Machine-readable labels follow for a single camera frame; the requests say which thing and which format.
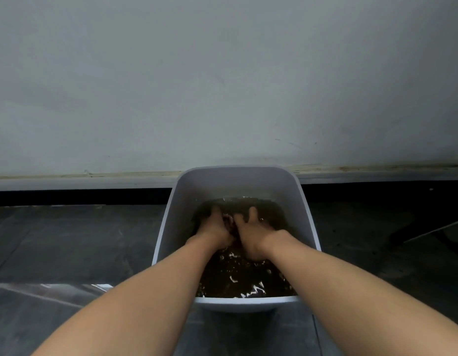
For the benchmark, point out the person's right thumb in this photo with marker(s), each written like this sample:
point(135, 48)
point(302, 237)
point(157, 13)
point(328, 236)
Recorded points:
point(239, 223)

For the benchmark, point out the dark wet cloth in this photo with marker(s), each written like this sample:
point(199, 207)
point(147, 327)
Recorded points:
point(271, 213)

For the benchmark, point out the person's right forearm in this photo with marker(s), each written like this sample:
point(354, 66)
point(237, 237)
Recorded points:
point(347, 292)

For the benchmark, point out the person's left hand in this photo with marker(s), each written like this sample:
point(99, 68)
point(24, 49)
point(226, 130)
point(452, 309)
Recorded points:
point(218, 231)

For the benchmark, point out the person's left fingers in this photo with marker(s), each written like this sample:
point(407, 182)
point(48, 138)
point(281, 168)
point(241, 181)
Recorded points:
point(215, 212)

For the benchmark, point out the person's left forearm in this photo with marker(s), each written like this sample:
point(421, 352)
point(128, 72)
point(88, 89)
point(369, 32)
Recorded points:
point(140, 307)

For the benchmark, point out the white plastic tub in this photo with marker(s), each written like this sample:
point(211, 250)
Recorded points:
point(184, 189)

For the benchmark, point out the person's right hand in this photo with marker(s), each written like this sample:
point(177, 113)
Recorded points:
point(253, 239)

